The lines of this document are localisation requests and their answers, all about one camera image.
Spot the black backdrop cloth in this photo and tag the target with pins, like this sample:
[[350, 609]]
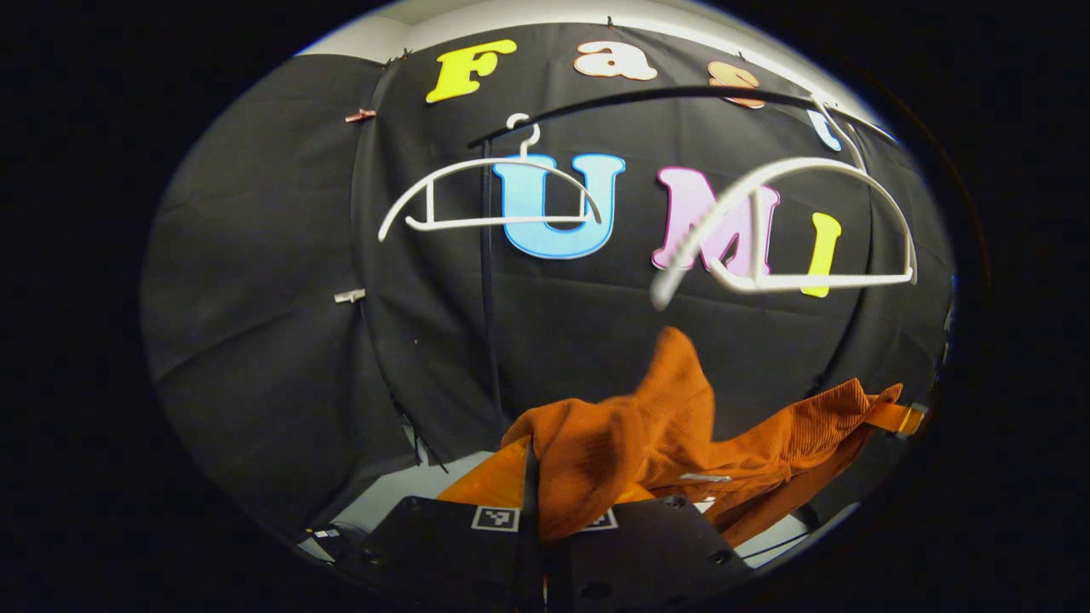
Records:
[[272, 298]]

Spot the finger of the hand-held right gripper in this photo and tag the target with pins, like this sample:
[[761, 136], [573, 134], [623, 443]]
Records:
[[898, 419]]

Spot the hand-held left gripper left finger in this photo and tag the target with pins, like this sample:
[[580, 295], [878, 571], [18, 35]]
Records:
[[443, 549]]

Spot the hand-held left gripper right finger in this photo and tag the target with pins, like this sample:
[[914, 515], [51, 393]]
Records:
[[647, 545]]

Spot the white clothes hanger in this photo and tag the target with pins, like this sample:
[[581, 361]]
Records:
[[809, 279], [477, 223]]

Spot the copper clip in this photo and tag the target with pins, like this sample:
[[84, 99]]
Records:
[[360, 115]]

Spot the silver clip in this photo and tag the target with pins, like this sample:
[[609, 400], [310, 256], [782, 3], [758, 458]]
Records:
[[349, 296]]

